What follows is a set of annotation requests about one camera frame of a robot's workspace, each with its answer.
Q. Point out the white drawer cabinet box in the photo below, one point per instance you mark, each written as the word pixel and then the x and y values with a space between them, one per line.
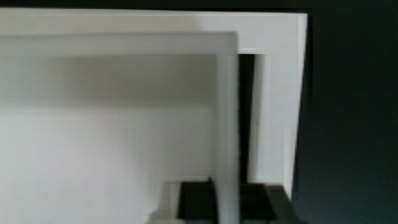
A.
pixel 118 126

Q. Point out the white L-shaped fence wall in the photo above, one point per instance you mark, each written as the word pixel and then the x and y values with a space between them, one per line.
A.
pixel 272 35

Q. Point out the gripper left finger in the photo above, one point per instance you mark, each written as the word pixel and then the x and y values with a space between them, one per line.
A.
pixel 197 203

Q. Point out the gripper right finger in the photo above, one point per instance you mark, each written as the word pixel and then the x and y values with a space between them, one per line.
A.
pixel 265 205

